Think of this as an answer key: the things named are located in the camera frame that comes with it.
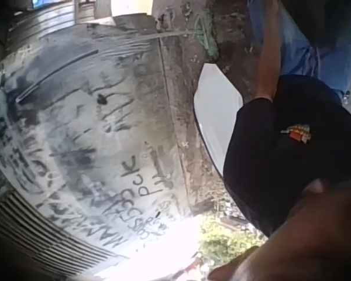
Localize green leafy plants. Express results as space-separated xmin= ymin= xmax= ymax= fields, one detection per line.
xmin=197 ymin=215 xmax=269 ymax=266

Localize dark thin wall rod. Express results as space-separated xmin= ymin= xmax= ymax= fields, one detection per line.
xmin=15 ymin=49 xmax=100 ymax=104

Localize person's legs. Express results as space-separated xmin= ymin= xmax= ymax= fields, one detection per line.
xmin=247 ymin=0 xmax=351 ymax=104

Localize white flat board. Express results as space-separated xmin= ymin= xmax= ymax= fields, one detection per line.
xmin=192 ymin=62 xmax=245 ymax=178

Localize green rope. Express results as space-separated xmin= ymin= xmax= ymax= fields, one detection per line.
xmin=192 ymin=13 xmax=219 ymax=60

